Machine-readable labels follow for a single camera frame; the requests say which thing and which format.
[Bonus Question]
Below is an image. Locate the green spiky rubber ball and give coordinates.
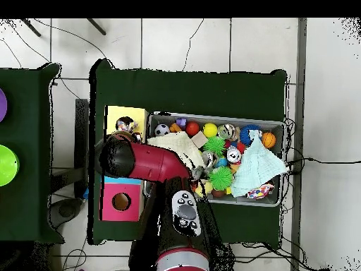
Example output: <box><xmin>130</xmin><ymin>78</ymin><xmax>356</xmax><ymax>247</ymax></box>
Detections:
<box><xmin>207</xmin><ymin>165</ymin><xmax>234</xmax><ymax>191</ymax></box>
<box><xmin>202</xmin><ymin>135</ymin><xmax>226</xmax><ymax>156</ymax></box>

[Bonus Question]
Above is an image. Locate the black stand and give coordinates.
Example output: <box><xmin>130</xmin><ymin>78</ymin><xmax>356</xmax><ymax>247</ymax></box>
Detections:
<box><xmin>73</xmin><ymin>97</ymin><xmax>90</xmax><ymax>199</ymax></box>

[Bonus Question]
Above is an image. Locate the cream muslin cloth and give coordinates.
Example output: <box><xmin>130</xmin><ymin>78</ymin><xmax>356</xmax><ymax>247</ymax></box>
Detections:
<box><xmin>147</xmin><ymin>131</ymin><xmax>206</xmax><ymax>170</ymax></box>

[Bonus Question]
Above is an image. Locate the orange basketball toy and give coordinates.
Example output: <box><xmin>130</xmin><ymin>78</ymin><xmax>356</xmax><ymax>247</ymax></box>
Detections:
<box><xmin>261</xmin><ymin>132</ymin><xmax>277</xmax><ymax>149</ymax></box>

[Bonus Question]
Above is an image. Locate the shallow mesh bin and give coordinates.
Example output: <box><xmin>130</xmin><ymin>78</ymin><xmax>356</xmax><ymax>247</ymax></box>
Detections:
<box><xmin>142</xmin><ymin>111</ymin><xmax>288</xmax><ymax>207</ymax></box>

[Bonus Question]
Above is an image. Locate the purple bowl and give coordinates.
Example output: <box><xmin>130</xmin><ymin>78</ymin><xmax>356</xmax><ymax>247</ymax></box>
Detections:
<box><xmin>0</xmin><ymin>88</ymin><xmax>8</xmax><ymax>124</ymax></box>

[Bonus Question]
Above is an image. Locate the green bowl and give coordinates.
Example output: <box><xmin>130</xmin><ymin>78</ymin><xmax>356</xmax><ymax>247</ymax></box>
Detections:
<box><xmin>0</xmin><ymin>144</ymin><xmax>20</xmax><ymax>188</ymax></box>

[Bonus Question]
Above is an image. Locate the red ball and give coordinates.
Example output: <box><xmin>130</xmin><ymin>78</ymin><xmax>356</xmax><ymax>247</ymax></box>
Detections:
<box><xmin>185</xmin><ymin>121</ymin><xmax>200</xmax><ymax>137</ymax></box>

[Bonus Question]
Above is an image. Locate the black tripod leg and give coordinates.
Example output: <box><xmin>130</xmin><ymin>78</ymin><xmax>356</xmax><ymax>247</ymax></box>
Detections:
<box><xmin>86</xmin><ymin>18</ymin><xmax>107</xmax><ymax>37</ymax></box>
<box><xmin>20</xmin><ymin>18</ymin><xmax>42</xmax><ymax>38</ymax></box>

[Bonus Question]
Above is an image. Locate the multicoloured patterned cloth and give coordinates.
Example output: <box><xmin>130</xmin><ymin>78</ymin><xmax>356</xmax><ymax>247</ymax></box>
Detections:
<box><xmin>115</xmin><ymin>116</ymin><xmax>143</xmax><ymax>142</ymax></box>
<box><xmin>245</xmin><ymin>183</ymin><xmax>276</xmax><ymax>200</ymax></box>

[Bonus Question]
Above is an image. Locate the dark green table cloth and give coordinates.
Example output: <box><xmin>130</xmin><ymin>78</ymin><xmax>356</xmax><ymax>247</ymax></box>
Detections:
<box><xmin>0</xmin><ymin>62</ymin><xmax>65</xmax><ymax>246</ymax></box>
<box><xmin>87</xmin><ymin>58</ymin><xmax>289</xmax><ymax>246</ymax></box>

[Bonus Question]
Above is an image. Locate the black and white soccer ball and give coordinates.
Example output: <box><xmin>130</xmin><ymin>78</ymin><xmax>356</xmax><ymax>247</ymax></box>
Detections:
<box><xmin>154</xmin><ymin>124</ymin><xmax>171</xmax><ymax>137</ymax></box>

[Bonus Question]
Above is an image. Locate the black power cable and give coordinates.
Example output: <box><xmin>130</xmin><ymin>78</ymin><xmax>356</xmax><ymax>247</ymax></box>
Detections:
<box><xmin>287</xmin><ymin>157</ymin><xmax>361</xmax><ymax>167</ymax></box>

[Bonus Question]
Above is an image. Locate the yellow ball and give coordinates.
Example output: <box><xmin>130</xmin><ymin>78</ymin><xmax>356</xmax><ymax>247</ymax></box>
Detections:
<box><xmin>202</xmin><ymin>122</ymin><xmax>219</xmax><ymax>138</ymax></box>

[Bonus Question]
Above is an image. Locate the wooden box with three holes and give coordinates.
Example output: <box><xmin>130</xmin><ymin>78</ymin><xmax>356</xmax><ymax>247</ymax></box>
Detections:
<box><xmin>99</xmin><ymin>105</ymin><xmax>149</xmax><ymax>223</ymax></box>

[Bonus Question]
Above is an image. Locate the wooden cube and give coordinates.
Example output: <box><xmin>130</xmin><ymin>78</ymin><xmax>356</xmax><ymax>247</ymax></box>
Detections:
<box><xmin>190</xmin><ymin>130</ymin><xmax>209</xmax><ymax>149</ymax></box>

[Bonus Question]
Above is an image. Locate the mint muslin cloth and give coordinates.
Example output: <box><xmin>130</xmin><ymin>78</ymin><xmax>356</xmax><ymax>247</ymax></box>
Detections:
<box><xmin>230</xmin><ymin>129</ymin><xmax>290</xmax><ymax>198</ymax></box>

